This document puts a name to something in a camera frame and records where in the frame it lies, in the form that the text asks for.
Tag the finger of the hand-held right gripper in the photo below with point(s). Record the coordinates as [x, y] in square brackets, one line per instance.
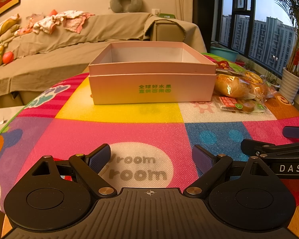
[276, 147]
[296, 132]

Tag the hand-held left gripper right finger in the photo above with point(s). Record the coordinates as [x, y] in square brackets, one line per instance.
[202, 158]

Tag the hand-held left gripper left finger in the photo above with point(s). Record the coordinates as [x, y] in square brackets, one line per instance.
[99, 158]

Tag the small brown cakes clear packet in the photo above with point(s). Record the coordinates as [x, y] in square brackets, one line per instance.
[241, 105]

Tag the bun bread packet red label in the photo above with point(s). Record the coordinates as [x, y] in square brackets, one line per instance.
[233, 87]

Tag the pink cardboard box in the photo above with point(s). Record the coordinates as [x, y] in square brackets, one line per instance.
[152, 82]

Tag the red snack packet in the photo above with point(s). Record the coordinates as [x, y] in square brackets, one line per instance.
[221, 64]

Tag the small plant in pink pot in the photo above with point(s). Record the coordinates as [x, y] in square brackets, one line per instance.
[271, 81]

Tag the colourful cartoon play mat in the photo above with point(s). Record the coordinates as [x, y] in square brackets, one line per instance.
[152, 129]

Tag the red plastic basin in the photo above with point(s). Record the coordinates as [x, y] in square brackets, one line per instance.
[239, 63]

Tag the teal plastic basin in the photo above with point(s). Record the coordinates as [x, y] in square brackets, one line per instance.
[225, 54]

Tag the beige sofa cover cloth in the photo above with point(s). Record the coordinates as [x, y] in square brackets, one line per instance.
[89, 37]

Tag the beige sofa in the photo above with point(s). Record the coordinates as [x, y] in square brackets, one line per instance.
[168, 31]

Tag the orange ball toy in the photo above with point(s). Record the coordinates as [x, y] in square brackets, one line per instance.
[8, 57]

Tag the white floral baby garment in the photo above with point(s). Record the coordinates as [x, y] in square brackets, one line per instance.
[47, 23]

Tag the green digital clock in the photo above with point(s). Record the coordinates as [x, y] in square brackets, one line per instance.
[168, 16]

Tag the coral pink cap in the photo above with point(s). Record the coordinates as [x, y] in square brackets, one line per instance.
[52, 13]

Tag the beige curtain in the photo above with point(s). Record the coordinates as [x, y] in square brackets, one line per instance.
[184, 0]

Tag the pink yellow folded blanket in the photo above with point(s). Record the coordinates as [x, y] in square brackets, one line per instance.
[5, 28]

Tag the black window frame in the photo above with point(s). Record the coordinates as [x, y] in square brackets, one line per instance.
[252, 29]

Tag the white wall socket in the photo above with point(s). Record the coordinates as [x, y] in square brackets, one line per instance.
[156, 11]

